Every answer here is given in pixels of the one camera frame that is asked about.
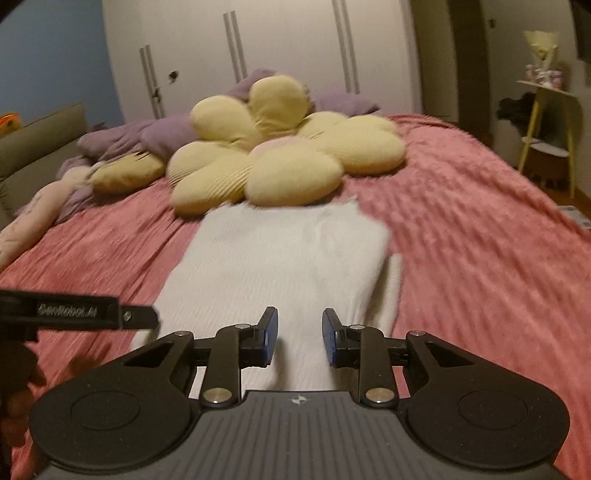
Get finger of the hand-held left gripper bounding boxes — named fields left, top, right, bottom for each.
left=117, top=305, right=160, bottom=331

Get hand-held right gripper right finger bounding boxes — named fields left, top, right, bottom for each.
left=322, top=307, right=477, bottom=409

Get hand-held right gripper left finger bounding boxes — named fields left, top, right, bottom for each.
left=124, top=306, right=280, bottom=409

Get white knit sweater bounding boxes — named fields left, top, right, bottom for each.
left=131, top=202, right=404, bottom=398

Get person's left hand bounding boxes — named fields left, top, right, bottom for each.
left=0, top=344, right=51, bottom=423

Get long cream plush toy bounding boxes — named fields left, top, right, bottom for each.
left=0, top=166, right=95, bottom=273

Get small yellow pillow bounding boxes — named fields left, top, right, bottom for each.
left=90, top=150, right=168, bottom=193

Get pink ribbed bedspread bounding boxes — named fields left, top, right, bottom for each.
left=0, top=113, right=591, bottom=480

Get grey-green sofa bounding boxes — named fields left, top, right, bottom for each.
left=0, top=104, right=89, bottom=229

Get yellow flower-shaped pillow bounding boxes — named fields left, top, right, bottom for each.
left=167, top=76, right=407, bottom=217

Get purple blanket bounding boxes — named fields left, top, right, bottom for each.
left=55, top=69, right=382, bottom=222

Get orange plush toy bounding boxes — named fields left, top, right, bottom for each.
left=0, top=113, right=25, bottom=138

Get papers on floor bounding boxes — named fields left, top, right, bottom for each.
left=558, top=205, right=591, bottom=230

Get round brown basket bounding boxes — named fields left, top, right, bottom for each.
left=526, top=142, right=570, bottom=186

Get white wardrobe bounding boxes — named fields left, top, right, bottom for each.
left=102, top=0, right=423, bottom=126

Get dark fluffy object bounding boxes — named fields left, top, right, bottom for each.
left=499, top=91, right=539, bottom=138

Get brown door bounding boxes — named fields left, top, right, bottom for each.
left=411, top=0, right=491, bottom=139

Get yellow side table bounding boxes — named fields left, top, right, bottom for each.
left=515, top=78, right=583, bottom=186

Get small pink jars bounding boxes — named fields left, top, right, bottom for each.
left=524, top=65, right=567, bottom=89

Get pale yellow bouquet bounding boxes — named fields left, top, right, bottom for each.
left=523, top=30, right=562, bottom=71

